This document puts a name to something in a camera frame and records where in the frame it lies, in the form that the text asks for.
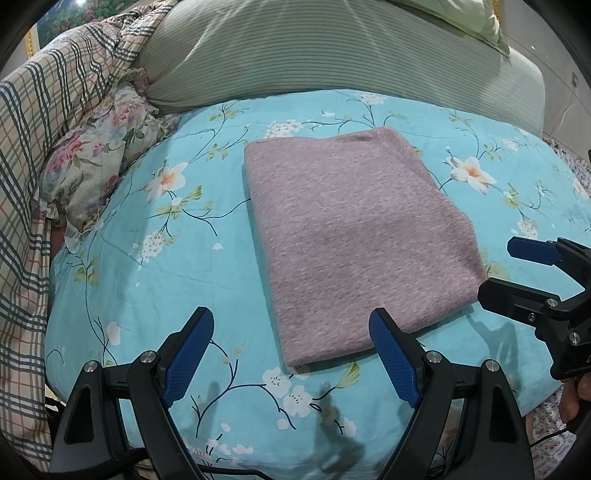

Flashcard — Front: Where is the green floral pillow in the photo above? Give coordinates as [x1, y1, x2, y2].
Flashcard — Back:
[399, 0, 510, 56]

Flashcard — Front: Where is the person's right hand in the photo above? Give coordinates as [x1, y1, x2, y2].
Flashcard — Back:
[559, 374, 591, 423]

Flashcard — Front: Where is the plaid quilt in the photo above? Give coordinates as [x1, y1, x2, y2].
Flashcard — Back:
[0, 0, 181, 474]

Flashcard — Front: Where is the floral pink cloth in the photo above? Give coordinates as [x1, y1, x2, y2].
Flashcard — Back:
[38, 68, 179, 253]

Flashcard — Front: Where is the pink knit sweater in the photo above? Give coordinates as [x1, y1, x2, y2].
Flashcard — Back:
[245, 127, 486, 367]

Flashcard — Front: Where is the white floral skirt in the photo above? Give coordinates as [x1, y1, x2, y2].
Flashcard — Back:
[526, 388, 576, 479]

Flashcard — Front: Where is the grey striped pillow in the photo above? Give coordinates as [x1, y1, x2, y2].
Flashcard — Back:
[136, 1, 546, 135]

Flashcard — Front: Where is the framed landscape painting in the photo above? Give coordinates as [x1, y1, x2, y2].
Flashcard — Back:
[24, 0, 150, 58]

